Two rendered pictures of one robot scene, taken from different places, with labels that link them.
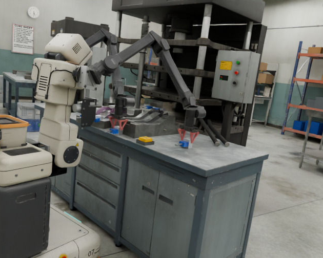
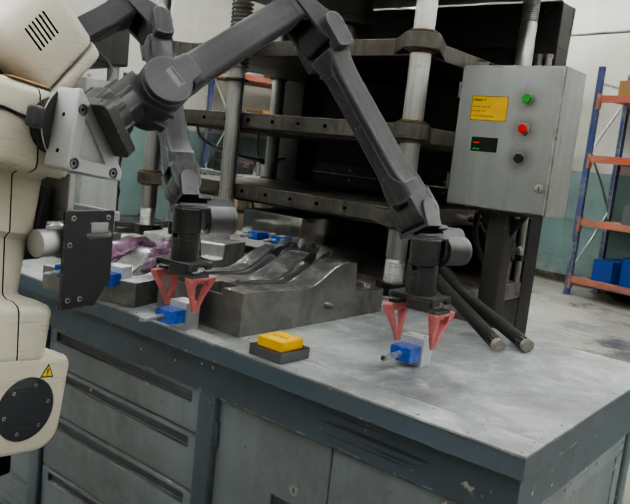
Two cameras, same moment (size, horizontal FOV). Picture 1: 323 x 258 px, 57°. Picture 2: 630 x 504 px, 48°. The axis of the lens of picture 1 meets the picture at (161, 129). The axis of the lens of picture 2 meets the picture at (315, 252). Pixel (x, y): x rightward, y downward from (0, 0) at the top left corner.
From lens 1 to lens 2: 0.53 m
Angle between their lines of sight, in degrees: 6
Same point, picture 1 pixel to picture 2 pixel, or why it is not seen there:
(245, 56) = (549, 80)
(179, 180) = (409, 485)
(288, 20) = not seen: hidden behind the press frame
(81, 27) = not seen: hidden behind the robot
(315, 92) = not seen: outside the picture
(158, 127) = (309, 298)
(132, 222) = not seen: outside the picture
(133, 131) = (235, 316)
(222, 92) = (481, 188)
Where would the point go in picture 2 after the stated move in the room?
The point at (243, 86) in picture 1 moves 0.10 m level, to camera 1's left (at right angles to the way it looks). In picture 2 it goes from (547, 168) to (511, 164)
